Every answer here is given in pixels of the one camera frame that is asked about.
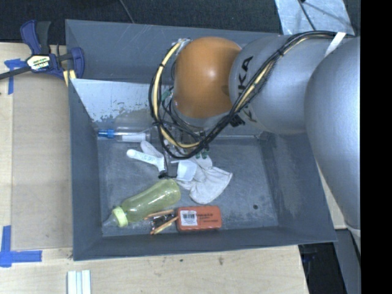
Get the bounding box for white cloth glove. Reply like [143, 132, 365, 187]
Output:
[140, 140, 233, 205]

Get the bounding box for yellow baby bottle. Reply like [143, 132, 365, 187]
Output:
[102, 178, 182, 228]

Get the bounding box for pale wood flat board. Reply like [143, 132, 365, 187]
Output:
[11, 77, 74, 251]

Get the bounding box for grey metal bin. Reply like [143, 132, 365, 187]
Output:
[64, 19, 338, 262]

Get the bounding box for clear plastic bottle blue cap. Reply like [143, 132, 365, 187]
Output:
[97, 115, 160, 144]

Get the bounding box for white measuring spoon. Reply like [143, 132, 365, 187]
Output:
[126, 148, 167, 170]

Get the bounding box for orange block with barcode label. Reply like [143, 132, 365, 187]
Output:
[175, 205, 223, 233]

